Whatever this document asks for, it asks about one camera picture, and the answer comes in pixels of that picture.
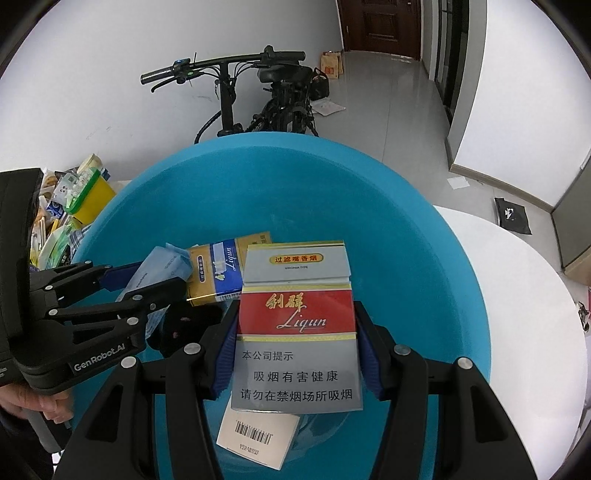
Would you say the grey cabinet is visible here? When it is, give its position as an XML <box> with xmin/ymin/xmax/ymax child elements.
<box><xmin>551</xmin><ymin>152</ymin><xmax>591</xmax><ymax>280</ymax></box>

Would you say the yellow container green lid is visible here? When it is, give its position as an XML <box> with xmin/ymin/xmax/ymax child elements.
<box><xmin>62</xmin><ymin>167</ymin><xmax>116</xmax><ymax>225</ymax></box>

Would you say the blue plaid cloth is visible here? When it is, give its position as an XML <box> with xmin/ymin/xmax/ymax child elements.
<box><xmin>68</xmin><ymin>222</ymin><xmax>96</xmax><ymax>254</ymax></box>

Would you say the dark brown wooden door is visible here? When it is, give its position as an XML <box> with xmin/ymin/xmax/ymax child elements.
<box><xmin>336</xmin><ymin>0</ymin><xmax>422</xmax><ymax>62</ymax></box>

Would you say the grey red cigarette pack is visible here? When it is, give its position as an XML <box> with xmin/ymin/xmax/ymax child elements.
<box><xmin>230</xmin><ymin>240</ymin><xmax>365</xmax><ymax>413</ymax></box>

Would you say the blue plastic basin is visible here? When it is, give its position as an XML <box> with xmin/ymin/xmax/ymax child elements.
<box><xmin>69</xmin><ymin>131</ymin><xmax>493</xmax><ymax>480</ymax></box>

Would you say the tan paper bag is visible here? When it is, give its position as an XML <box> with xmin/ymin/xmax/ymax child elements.
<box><xmin>320</xmin><ymin>50</ymin><xmax>346</xmax><ymax>80</ymax></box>

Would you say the yellow blue cigarette pack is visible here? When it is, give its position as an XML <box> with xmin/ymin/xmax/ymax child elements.
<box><xmin>185</xmin><ymin>231</ymin><xmax>273</xmax><ymax>308</ymax></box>

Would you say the person's left hand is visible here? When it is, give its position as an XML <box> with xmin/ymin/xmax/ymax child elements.
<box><xmin>0</xmin><ymin>381</ymin><xmax>75</xmax><ymax>425</ymax></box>

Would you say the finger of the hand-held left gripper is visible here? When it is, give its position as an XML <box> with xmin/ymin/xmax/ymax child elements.
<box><xmin>28</xmin><ymin>260</ymin><xmax>147</xmax><ymax>305</ymax></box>
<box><xmin>44</xmin><ymin>276</ymin><xmax>188</xmax><ymax>329</ymax></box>

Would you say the black bicycle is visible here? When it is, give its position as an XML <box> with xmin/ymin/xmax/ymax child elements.
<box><xmin>141</xmin><ymin>45</ymin><xmax>334</xmax><ymax>145</ymax></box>

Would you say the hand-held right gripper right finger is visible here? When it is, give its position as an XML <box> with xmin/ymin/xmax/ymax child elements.
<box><xmin>353</xmin><ymin>300</ymin><xmax>539</xmax><ymax>480</ymax></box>

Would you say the black handbag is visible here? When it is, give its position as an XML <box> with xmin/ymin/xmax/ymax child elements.
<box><xmin>309</xmin><ymin>68</ymin><xmax>331</xmax><ymax>100</ymax></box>

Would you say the dark framed glass door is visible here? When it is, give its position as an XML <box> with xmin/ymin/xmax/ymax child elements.
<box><xmin>431</xmin><ymin>0</ymin><xmax>468</xmax><ymax>125</ymax></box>

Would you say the white round desktop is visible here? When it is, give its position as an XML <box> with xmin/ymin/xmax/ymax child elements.
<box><xmin>429</xmin><ymin>205</ymin><xmax>591</xmax><ymax>480</ymax></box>

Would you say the black flat bag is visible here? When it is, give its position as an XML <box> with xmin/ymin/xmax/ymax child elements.
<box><xmin>494</xmin><ymin>198</ymin><xmax>533</xmax><ymax>234</ymax></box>

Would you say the pile of snack packets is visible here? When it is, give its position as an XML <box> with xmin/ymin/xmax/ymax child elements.
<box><xmin>30</xmin><ymin>154</ymin><xmax>116</xmax><ymax>271</ymax></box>

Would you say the light blue packet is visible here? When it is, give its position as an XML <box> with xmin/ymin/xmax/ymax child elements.
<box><xmin>115</xmin><ymin>244</ymin><xmax>195</xmax><ymax>343</ymax></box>

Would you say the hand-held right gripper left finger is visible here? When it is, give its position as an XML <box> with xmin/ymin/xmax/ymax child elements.
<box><xmin>53</xmin><ymin>302</ymin><xmax>242</xmax><ymax>480</ymax></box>

